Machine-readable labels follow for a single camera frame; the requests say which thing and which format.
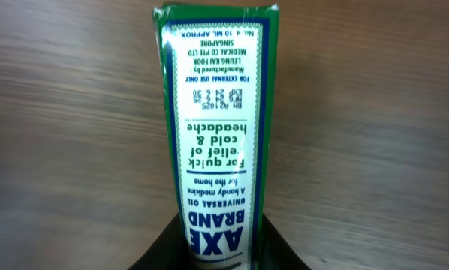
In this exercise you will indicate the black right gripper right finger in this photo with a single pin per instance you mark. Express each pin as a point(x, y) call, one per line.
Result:
point(275, 252)

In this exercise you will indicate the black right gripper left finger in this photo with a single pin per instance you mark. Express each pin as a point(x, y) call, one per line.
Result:
point(168, 252)

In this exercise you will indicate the green white small box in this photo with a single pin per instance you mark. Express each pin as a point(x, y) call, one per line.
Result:
point(218, 64)

